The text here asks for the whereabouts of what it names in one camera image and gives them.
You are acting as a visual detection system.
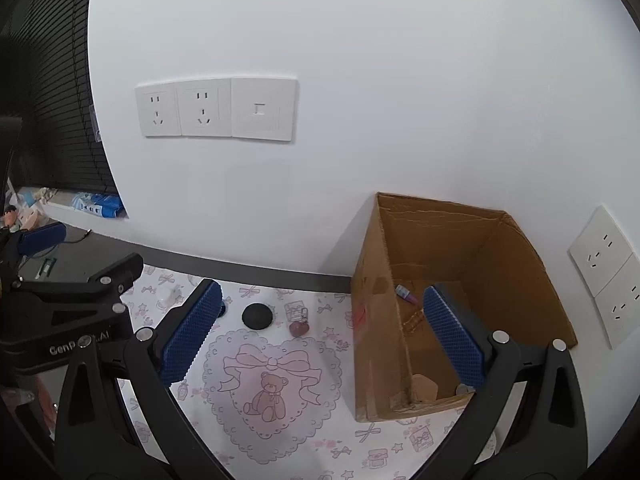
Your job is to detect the beige item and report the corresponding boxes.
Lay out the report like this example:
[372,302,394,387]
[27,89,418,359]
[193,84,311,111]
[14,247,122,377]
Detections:
[412,374,438,403]

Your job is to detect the black round object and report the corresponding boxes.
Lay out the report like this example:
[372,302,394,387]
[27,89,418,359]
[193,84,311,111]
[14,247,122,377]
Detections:
[241,303,276,330]

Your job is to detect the brown cardboard box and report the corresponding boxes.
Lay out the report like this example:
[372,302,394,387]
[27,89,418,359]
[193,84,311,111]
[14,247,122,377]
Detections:
[350,191,578,422]

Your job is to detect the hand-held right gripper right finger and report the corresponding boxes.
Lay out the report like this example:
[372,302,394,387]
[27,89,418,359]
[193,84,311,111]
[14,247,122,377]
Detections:
[422,282,588,480]

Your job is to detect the blue packet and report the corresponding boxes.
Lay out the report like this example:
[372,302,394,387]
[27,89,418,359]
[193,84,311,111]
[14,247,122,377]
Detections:
[70,191,125,219]

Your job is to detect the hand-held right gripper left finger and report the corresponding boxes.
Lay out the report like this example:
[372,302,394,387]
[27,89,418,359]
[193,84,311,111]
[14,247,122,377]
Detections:
[52,277,236,480]

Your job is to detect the white printed mat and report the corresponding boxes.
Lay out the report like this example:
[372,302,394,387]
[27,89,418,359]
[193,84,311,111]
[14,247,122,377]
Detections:
[117,262,501,480]

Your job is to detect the person's left hand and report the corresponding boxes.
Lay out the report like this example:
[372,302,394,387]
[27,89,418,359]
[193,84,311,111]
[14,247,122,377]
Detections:
[30,385,58,441]

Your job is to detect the white wall port plate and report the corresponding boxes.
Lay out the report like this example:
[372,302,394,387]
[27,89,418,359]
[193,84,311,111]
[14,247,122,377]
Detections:
[230,77,300,142]

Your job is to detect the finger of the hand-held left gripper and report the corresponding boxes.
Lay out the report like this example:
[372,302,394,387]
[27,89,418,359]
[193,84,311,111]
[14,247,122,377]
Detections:
[10,252,145,306]
[0,222,67,267]

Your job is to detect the black window blinds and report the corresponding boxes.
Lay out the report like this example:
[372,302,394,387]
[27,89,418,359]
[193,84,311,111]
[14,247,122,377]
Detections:
[0,0,121,201]

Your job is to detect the small clear object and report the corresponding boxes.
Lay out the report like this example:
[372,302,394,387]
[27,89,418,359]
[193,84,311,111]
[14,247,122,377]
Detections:
[157,284,183,311]

